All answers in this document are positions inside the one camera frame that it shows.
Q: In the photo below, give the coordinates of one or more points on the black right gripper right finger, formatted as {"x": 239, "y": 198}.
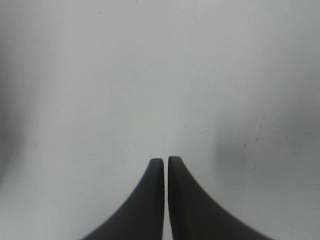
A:
{"x": 194, "y": 215}

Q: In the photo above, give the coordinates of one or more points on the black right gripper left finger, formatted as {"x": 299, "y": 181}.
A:
{"x": 141, "y": 216}

